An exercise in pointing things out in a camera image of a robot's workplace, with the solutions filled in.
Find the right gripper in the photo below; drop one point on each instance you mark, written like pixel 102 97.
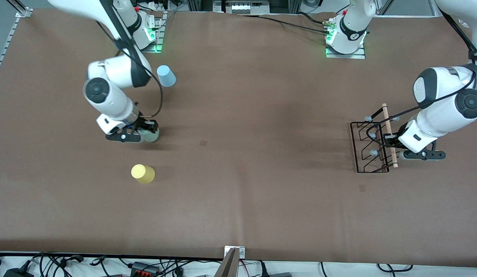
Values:
pixel 146 125

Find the yellow plastic cup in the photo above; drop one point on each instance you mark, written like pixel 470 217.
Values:
pixel 143 174

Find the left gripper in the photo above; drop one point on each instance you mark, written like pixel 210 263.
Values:
pixel 392 140

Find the grey control box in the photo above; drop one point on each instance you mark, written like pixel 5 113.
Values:
pixel 241 7

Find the brown table mat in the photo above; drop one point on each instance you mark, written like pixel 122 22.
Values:
pixel 261 211

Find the grey metal post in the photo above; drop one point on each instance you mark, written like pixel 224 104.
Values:
pixel 227 267

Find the light blue plastic cup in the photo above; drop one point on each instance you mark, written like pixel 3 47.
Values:
pixel 167 77

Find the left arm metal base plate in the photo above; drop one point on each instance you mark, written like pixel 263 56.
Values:
pixel 338 55

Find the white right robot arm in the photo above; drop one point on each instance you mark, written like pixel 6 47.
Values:
pixel 107 92

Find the silver frame strut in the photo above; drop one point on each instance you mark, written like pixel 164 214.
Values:
pixel 384 7

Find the orange black connector block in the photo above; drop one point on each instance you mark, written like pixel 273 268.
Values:
pixel 145 268

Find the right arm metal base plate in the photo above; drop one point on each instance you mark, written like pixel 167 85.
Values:
pixel 159 34

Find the mint green plastic cup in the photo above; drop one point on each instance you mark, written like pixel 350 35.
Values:
pixel 152 137

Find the silver mounting bracket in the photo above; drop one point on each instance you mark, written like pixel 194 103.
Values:
pixel 241 252

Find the aluminium frame profile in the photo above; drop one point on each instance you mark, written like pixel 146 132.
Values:
pixel 20 8

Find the perforated metal strip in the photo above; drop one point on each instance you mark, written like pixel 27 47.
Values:
pixel 5 48

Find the white power strip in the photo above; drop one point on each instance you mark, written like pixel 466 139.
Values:
pixel 157 5

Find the black power adapter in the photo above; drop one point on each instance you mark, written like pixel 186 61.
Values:
pixel 18 273

